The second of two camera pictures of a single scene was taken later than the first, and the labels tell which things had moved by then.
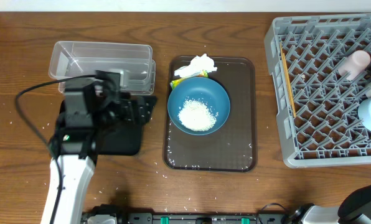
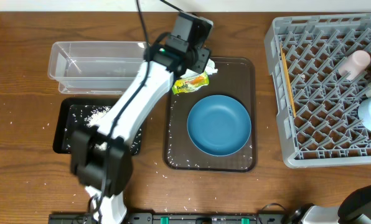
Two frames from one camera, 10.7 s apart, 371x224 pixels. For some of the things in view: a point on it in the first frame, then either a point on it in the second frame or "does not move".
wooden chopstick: x=289 y=85 does not move
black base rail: x=184 y=218 does not move
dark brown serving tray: x=232 y=149 does not move
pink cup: x=355 y=65 does not move
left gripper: x=139 y=106 → x=201 y=59
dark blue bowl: x=203 y=89 → x=218 y=126
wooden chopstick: x=286 y=79 does not move
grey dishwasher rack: x=317 y=109 does not move
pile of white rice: x=196 y=116 → x=96 y=116
